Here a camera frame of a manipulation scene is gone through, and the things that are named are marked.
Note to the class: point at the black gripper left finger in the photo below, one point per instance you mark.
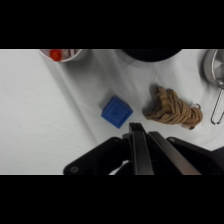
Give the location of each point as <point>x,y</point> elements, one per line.
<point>141,151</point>

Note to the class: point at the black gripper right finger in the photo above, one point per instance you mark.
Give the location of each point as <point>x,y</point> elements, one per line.
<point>173,156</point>

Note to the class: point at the blue cube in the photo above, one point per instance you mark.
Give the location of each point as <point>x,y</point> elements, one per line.
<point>116,112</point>

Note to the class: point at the white round cup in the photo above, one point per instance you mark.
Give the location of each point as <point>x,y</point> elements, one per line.
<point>78,55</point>

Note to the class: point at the red capped marker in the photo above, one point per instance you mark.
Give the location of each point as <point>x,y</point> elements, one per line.
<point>55,54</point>

